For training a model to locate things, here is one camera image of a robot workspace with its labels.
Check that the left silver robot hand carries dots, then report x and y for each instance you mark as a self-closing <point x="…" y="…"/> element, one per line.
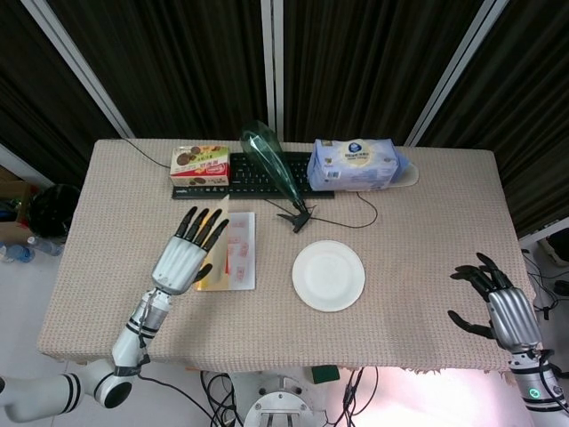
<point x="178" y="262"/>

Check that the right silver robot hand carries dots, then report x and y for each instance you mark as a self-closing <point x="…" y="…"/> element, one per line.
<point x="513" y="316"/>

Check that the red bookmark with tan ends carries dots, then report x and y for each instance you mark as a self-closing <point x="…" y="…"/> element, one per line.
<point x="226" y="264"/>

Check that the white booklet with red card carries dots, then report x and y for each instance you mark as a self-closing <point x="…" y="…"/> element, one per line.
<point x="242" y="253"/>

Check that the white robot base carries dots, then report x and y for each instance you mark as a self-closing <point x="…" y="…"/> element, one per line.
<point x="278" y="405"/>

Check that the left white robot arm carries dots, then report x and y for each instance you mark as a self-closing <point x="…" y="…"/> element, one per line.
<point x="129" y="342"/>

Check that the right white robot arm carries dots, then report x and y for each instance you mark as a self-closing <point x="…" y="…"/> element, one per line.
<point x="533" y="391"/>

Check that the chocolate cookie box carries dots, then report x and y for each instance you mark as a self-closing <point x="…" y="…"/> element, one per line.
<point x="200" y="164"/>

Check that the black computer keyboard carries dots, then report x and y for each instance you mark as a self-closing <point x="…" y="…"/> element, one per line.
<point x="249" y="178"/>

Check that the beige woven tablecloth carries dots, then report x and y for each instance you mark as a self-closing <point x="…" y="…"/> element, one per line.
<point x="284" y="333"/>

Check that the clear plastic water bottle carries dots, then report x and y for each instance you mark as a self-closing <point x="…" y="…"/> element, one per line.
<point x="44" y="245"/>
<point x="15" y="253"/>

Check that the black round helmet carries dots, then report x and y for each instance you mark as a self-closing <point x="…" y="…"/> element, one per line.
<point x="51" y="211"/>

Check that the green spray bottle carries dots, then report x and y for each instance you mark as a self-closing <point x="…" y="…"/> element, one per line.
<point x="266" y="155"/>

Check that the white paper plate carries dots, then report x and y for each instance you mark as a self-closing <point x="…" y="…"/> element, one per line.
<point x="329" y="276"/>

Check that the beige flat pad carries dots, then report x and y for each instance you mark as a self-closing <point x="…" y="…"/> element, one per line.
<point x="412" y="175"/>

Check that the brown cardboard box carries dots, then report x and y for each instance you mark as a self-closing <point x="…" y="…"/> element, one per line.
<point x="15" y="200"/>

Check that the green small box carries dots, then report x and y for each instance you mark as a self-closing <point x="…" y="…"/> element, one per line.
<point x="325" y="375"/>

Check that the dark ribbed partition panel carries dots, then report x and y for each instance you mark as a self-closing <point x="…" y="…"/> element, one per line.
<point x="533" y="111"/>
<point x="178" y="66"/>
<point x="355" y="66"/>
<point x="26" y="89"/>

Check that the blue tissue pack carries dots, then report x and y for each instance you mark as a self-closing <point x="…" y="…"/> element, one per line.
<point x="355" y="164"/>

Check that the white partition frame post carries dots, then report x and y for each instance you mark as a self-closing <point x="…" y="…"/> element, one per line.
<point x="458" y="75"/>
<point x="80" y="71"/>
<point x="272" y="66"/>

